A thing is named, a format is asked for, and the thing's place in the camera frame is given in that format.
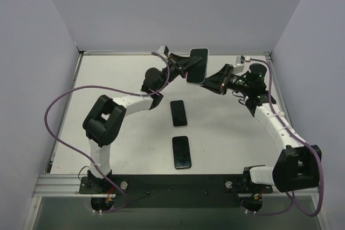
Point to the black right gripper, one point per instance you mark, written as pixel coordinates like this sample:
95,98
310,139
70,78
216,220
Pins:
226,76

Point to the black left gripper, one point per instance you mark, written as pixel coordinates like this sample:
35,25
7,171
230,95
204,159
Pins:
177,64

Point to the black phone with blue back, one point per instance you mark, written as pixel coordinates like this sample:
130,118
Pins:
197,74

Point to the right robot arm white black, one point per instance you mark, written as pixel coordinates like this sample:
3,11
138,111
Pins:
298,165

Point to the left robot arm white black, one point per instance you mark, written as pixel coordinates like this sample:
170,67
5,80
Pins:
102,124

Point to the black phone in clear case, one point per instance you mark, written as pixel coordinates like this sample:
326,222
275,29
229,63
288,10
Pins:
179,117

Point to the black phone near base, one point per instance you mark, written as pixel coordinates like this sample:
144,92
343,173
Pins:
181,152

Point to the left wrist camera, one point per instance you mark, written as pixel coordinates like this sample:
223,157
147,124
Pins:
163,50

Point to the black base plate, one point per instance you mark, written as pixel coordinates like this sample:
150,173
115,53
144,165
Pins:
172,191

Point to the aluminium front rail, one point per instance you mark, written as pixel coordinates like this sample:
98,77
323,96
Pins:
59,186

